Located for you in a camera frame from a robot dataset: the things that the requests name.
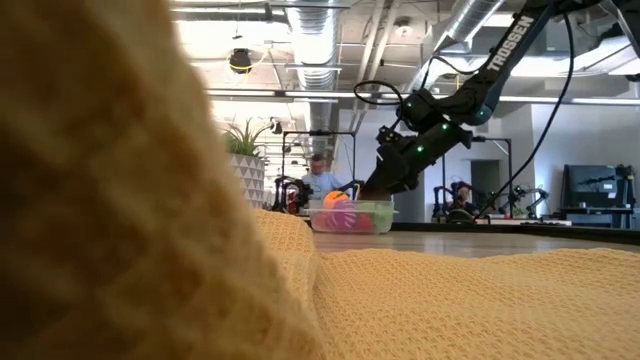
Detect yellow waffle cloth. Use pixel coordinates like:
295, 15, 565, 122
312, 248, 640, 360
0, 0, 326, 360

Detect dark background table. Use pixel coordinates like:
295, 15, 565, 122
558, 207, 640, 230

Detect succulent in white patterned pot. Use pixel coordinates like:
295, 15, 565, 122
222, 117, 274, 210

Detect magenta striped toy fruit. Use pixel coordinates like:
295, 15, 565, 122
327, 208, 359, 234

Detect clear plastic tupperware container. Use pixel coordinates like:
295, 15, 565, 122
305, 199, 399, 235

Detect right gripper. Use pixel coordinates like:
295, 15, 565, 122
360, 122, 474, 202

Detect silver spiral ceiling duct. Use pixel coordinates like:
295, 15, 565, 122
287, 0, 341, 156
404, 0, 506, 91

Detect black ceiling cable reel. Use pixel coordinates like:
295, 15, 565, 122
228, 47, 254, 75

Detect black background screen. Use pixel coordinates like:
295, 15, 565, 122
563, 164, 637, 210

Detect black station frame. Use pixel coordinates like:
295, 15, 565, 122
281, 129, 358, 211
441, 135, 514, 216

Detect hanging linear ceiling light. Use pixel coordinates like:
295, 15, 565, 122
206, 88, 640, 107

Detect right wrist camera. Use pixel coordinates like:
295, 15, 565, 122
375, 124, 409, 154

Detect person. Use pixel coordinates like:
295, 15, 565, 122
452, 185, 476, 214
301, 153, 346, 201

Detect orange toy fruit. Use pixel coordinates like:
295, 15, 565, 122
322, 190, 351, 210

